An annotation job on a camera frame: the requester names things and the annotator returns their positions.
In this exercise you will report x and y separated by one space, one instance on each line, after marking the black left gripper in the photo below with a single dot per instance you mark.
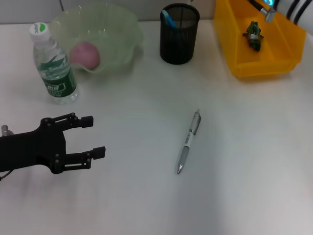
29 149

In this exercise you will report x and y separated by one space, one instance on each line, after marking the clear green-label water bottle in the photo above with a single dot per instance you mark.
56 78

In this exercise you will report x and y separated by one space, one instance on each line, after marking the pink peach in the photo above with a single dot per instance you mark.
85 55

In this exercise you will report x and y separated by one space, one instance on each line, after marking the clear silver ballpoint pen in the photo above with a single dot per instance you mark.
188 142

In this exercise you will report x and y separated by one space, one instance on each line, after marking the blue safety scissors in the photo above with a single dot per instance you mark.
170 19

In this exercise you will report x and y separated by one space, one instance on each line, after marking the green plastic wrapper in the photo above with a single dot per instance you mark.
254 36

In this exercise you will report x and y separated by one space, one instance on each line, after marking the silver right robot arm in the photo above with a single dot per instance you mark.
298 12

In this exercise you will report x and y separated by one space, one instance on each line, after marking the translucent green fruit plate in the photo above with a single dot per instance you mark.
115 36

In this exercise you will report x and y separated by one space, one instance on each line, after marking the black mesh pen holder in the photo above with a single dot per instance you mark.
178 46

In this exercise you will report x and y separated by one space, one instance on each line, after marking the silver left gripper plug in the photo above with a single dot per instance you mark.
5 129

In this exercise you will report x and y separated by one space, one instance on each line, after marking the yellow plastic bin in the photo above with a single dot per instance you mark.
274 61

